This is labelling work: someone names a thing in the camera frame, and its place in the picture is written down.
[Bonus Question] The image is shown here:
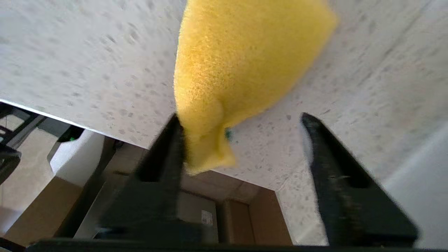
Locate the yellow green sponge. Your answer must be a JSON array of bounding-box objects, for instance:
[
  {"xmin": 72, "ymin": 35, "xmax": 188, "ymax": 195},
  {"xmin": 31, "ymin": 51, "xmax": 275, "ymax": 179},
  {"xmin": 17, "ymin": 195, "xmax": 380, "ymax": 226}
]
[{"xmin": 173, "ymin": 0, "xmax": 339, "ymax": 176}]

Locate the brown cardboard box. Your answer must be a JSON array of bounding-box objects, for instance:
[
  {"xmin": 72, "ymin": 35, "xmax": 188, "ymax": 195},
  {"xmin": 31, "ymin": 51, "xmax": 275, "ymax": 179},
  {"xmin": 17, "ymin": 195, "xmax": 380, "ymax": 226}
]
[{"xmin": 3, "ymin": 175, "xmax": 84, "ymax": 247}]

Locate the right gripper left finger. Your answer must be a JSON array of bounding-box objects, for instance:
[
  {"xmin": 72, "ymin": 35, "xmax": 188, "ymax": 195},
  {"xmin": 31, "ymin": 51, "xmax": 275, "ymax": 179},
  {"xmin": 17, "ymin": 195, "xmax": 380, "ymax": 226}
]
[{"xmin": 100, "ymin": 114, "xmax": 186, "ymax": 231}]

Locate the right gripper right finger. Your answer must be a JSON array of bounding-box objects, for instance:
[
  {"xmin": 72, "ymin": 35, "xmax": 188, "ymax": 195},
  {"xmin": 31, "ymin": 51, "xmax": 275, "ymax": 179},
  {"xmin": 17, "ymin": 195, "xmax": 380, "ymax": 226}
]
[{"xmin": 300, "ymin": 112, "xmax": 419, "ymax": 247}]

